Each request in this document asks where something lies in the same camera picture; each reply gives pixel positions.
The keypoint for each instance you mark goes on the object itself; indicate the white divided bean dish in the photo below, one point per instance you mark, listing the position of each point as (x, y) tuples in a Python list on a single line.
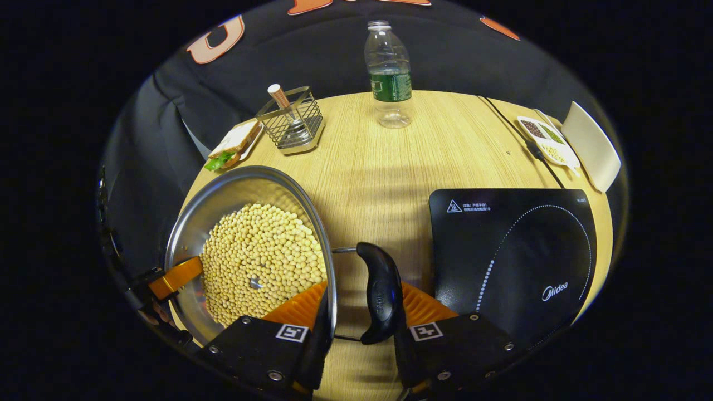
[(548, 142)]

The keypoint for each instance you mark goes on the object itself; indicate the white spoon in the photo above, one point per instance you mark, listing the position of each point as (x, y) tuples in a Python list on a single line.
[(548, 118)]

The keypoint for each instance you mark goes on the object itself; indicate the black induction cooktop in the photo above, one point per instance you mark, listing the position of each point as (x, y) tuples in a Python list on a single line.
[(501, 256)]

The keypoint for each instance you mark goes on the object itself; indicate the sandwich with lettuce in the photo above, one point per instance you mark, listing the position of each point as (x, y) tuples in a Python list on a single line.
[(234, 145)]

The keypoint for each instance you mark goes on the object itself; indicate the white toaster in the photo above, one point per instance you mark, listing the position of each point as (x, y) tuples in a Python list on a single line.
[(593, 147)]

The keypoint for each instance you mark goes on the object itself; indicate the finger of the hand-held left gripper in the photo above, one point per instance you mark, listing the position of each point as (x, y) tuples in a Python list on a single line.
[(175, 277)]

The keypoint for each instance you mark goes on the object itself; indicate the white plate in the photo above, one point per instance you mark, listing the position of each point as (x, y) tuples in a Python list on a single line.
[(255, 146)]

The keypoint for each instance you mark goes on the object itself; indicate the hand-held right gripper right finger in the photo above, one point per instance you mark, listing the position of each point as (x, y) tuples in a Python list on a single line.
[(404, 356)]

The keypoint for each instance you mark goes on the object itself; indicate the pile of yellow soybeans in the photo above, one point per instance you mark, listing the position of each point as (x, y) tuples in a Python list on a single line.
[(262, 256)]

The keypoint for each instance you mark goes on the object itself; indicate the clear plastic water bottle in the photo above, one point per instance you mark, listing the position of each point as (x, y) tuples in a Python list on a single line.
[(390, 83)]

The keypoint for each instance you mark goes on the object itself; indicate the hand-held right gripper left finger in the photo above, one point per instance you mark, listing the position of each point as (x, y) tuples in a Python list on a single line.
[(317, 351)]

